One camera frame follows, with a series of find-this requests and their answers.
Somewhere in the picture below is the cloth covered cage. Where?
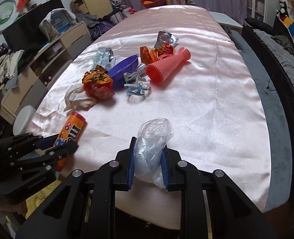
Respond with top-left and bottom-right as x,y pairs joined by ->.
39,8 -> 76,40

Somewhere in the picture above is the silver foil packet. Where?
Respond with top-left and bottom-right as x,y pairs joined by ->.
88,47 -> 117,71

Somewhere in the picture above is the purple plastic bowl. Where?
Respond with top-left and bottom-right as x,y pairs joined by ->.
108,54 -> 140,90

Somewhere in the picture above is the heap of dark clothes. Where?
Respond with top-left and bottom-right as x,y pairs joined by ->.
76,5 -> 127,39

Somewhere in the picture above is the grey sofa blanket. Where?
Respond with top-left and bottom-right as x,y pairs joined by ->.
253,28 -> 294,70

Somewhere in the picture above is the black television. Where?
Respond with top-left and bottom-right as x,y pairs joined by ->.
1,0 -> 65,46

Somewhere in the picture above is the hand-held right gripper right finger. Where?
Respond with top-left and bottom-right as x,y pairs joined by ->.
161,144 -> 279,239

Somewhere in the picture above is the pink plastic vase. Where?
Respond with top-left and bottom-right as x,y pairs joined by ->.
146,47 -> 191,90

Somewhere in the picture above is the pink satin tablecloth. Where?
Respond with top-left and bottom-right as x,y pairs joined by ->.
27,5 -> 270,229

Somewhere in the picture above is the grey rug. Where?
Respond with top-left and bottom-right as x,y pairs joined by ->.
230,33 -> 293,212

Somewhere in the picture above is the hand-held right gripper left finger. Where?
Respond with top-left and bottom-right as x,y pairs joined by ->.
15,137 -> 137,239

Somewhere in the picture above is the black cat plush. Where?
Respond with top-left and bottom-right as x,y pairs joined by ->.
275,1 -> 288,18

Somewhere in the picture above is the clear plastic bag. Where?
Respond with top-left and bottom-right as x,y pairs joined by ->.
133,118 -> 174,189

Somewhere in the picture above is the red velvet lantern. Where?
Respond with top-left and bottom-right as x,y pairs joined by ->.
153,43 -> 175,56

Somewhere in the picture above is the orange folded wrapper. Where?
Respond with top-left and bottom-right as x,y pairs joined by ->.
140,46 -> 160,64

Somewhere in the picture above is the white round stool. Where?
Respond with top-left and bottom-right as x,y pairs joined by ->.
13,105 -> 39,136

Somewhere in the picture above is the orange candy tube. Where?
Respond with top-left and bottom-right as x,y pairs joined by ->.
54,112 -> 87,172

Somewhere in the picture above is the cardboard box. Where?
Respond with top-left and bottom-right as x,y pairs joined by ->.
70,0 -> 90,14

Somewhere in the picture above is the white bookshelf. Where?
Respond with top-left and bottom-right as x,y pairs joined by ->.
245,0 -> 268,23

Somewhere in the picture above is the white folding table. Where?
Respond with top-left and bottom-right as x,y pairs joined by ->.
208,11 -> 243,29

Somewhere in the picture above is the wooden television cabinet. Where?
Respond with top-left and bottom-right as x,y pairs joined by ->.
0,21 -> 91,125

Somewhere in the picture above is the orange red crumpled snack bag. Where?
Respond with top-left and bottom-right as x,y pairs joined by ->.
82,65 -> 115,100

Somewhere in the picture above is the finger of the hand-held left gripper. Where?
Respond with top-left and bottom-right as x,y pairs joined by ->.
10,141 -> 79,173
0,133 -> 60,159

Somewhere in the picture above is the white crumpled plastic bag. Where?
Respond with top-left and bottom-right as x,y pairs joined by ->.
64,83 -> 98,112

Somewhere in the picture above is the blue white face mask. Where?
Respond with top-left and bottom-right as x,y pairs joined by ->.
123,72 -> 151,102

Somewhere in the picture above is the round green wall picture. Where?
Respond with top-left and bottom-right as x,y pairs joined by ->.
0,0 -> 18,31

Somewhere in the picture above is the clear blister pack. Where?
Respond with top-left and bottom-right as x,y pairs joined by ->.
154,30 -> 179,48

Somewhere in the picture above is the pile of folded clothes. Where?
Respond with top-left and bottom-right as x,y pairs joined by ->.
0,43 -> 38,91

